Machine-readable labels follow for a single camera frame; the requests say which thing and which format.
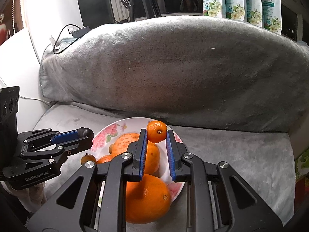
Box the mandarin with stem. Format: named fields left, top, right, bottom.
left=96, top=154, right=113, bottom=164

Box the black cable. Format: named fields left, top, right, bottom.
left=52, top=24, right=83, bottom=55

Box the grey back cushion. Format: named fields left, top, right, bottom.
left=40, top=16, right=308, bottom=132

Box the left gloved hand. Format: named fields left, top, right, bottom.
left=1, top=181, right=47, bottom=214

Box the large smooth orange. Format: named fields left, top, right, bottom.
left=126, top=174, right=171, bottom=224

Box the floral white plate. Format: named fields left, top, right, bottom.
left=90, top=117, right=184, bottom=202

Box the black tripod stand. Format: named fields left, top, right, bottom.
left=129, top=0, right=162, bottom=22

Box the large brown longan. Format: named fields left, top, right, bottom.
left=80, top=153, right=96, bottom=165

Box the small kumquat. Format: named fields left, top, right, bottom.
left=147, top=120, right=167, bottom=143

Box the large rough orange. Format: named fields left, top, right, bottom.
left=109, top=133, right=160, bottom=175

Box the dark plum back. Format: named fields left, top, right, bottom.
left=77, top=127, right=94, bottom=140

